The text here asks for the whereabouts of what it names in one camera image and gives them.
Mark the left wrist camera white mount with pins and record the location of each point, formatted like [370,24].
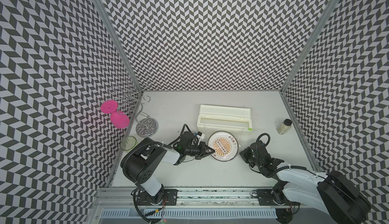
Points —
[200,136]

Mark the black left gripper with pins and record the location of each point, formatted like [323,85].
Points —
[203,148]

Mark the aluminium corner post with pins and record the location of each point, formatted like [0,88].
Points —
[310,43]
[115,39]

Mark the white plate orange sunburst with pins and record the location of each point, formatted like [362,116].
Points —
[223,146]

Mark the aluminium corner post right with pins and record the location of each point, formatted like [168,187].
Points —
[310,43]

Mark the glass spice jar black lid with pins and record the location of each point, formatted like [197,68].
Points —
[284,126]

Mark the pink plastic wine glass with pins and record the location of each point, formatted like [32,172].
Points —
[118,118]

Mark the green plastic cup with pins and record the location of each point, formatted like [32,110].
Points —
[128,143]

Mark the clear plastic wrap sheet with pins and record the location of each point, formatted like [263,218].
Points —
[224,146]

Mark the chrome wire glass rack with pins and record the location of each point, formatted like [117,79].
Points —
[132,104]

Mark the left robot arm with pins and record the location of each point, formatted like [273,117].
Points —
[140,164]

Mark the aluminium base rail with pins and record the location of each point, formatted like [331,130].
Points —
[186,197]

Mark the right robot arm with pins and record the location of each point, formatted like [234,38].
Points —
[332,193]

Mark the aluminium corner post left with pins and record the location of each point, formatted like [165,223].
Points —
[115,39]

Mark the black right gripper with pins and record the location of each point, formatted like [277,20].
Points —
[244,153]

